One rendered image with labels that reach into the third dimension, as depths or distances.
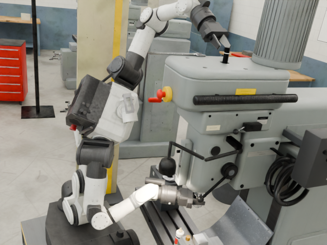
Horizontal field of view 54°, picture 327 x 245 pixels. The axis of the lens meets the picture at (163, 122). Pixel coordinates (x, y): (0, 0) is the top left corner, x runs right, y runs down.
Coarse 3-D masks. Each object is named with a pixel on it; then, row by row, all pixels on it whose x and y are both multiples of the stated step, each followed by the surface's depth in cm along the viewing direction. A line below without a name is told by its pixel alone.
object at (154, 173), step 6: (150, 168) 200; (156, 168) 195; (150, 174) 200; (156, 174) 191; (168, 180) 184; (174, 180) 185; (180, 186) 186; (156, 204) 194; (162, 204) 187; (168, 204) 189; (162, 210) 189
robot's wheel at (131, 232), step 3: (126, 231) 219; (129, 231) 217; (132, 231) 217; (129, 234) 215; (132, 234) 215; (135, 234) 215; (132, 237) 213; (135, 237) 214; (132, 240) 212; (135, 240) 212; (138, 240) 213; (132, 243) 211; (135, 243) 211; (138, 243) 212
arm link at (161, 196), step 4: (148, 180) 153; (152, 180) 153; (156, 180) 154; (160, 180) 154; (164, 180) 154; (156, 184) 154; (160, 184) 153; (160, 188) 151; (164, 188) 150; (160, 192) 150; (164, 192) 149; (156, 196) 149; (160, 196) 149; (164, 196) 149; (148, 200) 157; (152, 200) 155; (160, 200) 150; (164, 200) 149
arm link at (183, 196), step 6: (168, 186) 152; (174, 186) 153; (168, 192) 149; (174, 192) 149; (180, 192) 151; (186, 192) 152; (192, 192) 152; (168, 198) 149; (174, 198) 149; (180, 198) 148; (186, 198) 148; (192, 198) 148; (174, 204) 150; (180, 204) 150; (186, 204) 149
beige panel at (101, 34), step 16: (80, 0) 258; (96, 0) 262; (112, 0) 266; (128, 0) 271; (80, 16) 262; (96, 16) 267; (112, 16) 271; (80, 32) 267; (96, 32) 272; (112, 32) 277; (80, 48) 273; (96, 48) 277; (112, 48) 283; (80, 64) 278; (96, 64) 283; (80, 80) 284; (112, 80) 294; (112, 176) 338; (112, 192) 346
